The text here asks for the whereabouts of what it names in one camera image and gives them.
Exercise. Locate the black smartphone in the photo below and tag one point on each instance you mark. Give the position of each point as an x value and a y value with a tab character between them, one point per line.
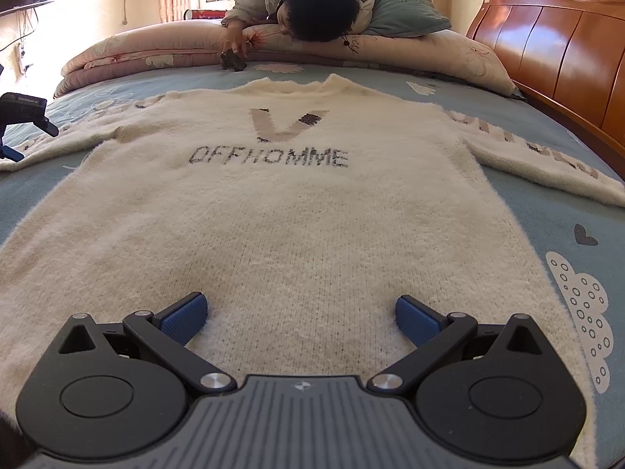
233	62

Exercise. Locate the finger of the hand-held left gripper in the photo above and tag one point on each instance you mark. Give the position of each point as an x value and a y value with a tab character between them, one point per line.
10	152
45	126

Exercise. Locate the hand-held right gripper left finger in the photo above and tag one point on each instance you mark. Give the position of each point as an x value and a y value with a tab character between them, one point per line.
188	320

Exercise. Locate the cream knitted sweater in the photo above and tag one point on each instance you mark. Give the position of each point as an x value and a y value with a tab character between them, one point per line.
293	234

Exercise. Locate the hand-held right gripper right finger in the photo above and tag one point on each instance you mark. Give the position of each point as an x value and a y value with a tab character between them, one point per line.
420	320

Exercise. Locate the wooden headboard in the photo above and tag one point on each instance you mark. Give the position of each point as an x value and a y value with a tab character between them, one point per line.
561	44

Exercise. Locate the teal pillow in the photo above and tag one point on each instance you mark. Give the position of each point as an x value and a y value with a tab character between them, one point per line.
405	7

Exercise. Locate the red patterned tube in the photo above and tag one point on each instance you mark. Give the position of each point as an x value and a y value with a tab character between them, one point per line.
210	13

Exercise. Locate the pink floral quilt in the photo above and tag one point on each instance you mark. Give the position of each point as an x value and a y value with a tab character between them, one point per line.
146	44

